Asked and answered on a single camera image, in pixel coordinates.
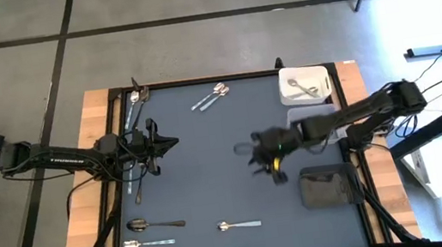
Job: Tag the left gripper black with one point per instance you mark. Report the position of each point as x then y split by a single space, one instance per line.
146 147

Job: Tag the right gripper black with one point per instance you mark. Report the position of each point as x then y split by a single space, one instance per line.
277 141

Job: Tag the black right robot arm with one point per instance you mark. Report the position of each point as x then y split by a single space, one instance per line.
354 115

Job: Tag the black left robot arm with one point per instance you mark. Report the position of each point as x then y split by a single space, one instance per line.
66 161

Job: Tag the clear plastic bin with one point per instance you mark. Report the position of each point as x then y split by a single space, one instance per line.
310 112

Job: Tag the white plastic bin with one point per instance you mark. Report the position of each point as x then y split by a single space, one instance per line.
283 73

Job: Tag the black plastic bin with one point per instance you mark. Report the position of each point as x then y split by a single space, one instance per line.
329 186

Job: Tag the blue-grey table mat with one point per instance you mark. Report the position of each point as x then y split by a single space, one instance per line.
213 194

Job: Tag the black floor beam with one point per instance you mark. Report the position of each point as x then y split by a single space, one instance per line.
434 130

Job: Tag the white box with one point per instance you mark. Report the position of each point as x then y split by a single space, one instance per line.
440 170

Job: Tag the black stand foot bar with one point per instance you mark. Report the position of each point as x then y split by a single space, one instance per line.
427 51

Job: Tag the black frame clamp lever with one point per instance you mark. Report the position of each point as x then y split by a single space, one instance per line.
135 85
279 63

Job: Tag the black aluminium table frame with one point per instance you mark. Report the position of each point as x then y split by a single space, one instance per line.
206 80

